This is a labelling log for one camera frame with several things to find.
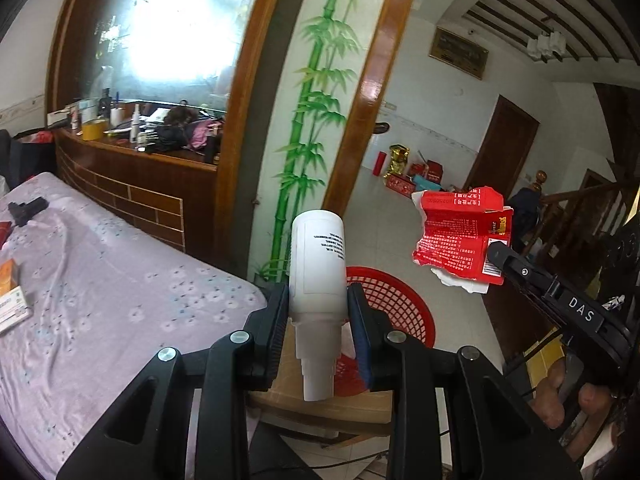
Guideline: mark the tan wooden stool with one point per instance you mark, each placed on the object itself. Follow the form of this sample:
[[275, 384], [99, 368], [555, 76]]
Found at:
[[280, 410]]

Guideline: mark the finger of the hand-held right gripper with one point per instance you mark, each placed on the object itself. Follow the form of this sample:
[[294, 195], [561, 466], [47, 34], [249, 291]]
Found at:
[[520, 270]]

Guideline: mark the dark red foil wrapper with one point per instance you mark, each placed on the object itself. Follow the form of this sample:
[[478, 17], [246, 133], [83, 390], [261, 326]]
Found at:
[[3, 234]]

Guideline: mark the pink cloth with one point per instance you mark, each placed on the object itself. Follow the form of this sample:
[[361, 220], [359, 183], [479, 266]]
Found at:
[[200, 135]]

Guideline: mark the wooden stair railing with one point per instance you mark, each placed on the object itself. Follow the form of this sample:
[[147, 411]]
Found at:
[[575, 195]]

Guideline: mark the white medicine box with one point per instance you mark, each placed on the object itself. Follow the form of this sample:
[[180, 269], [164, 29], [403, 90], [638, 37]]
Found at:
[[12, 312]]

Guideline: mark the dark blue cloth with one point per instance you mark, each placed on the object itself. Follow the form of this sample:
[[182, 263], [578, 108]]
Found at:
[[525, 215]]

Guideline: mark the red plastic basket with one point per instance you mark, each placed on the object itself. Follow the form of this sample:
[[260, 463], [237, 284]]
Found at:
[[400, 300]]

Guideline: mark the person's right hand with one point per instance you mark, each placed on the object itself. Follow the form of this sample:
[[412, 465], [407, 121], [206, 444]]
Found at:
[[550, 395]]

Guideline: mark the framed wall plaque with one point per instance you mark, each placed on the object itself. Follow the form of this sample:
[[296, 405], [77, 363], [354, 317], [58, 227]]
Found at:
[[457, 52]]

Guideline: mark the brown wooden door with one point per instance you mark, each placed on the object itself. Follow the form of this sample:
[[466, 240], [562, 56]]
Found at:
[[507, 145]]

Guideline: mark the green bamboo wall painting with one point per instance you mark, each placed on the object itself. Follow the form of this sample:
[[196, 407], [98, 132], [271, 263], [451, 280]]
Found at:
[[320, 60]]

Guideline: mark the orange carton box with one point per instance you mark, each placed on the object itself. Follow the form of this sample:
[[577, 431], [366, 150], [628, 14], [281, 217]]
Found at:
[[7, 275]]

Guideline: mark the torn red paper packet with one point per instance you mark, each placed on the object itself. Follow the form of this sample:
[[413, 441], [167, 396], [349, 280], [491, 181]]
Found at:
[[450, 240]]

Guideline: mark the red cylinder canister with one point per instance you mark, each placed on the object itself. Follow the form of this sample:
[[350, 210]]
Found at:
[[380, 164]]

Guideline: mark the white spray bottle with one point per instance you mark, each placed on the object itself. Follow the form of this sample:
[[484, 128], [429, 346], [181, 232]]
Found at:
[[134, 130]]

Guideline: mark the yellow tape roll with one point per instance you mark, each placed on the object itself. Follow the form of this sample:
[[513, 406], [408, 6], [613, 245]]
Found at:
[[93, 132]]

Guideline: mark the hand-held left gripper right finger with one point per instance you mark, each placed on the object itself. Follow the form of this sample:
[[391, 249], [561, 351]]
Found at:
[[360, 340]]

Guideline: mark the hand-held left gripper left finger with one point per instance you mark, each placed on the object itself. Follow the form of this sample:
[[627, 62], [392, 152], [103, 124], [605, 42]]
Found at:
[[277, 330]]

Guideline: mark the red gift box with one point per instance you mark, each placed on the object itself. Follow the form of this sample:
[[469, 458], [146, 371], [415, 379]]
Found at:
[[433, 171], [400, 186]]

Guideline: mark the white ceiling lamp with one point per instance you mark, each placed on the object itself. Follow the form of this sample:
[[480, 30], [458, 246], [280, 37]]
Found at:
[[545, 45]]

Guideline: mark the purple floral bed sheet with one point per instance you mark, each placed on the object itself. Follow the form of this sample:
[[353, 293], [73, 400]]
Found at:
[[125, 310]]

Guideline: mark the gold and red gift pack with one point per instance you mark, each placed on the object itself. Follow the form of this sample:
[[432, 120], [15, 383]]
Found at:
[[398, 160]]

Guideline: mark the black toy pistol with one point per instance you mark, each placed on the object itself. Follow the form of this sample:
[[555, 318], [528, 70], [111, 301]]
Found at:
[[25, 212]]

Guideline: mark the white plastic bottle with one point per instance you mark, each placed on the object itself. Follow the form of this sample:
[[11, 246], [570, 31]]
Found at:
[[317, 260]]

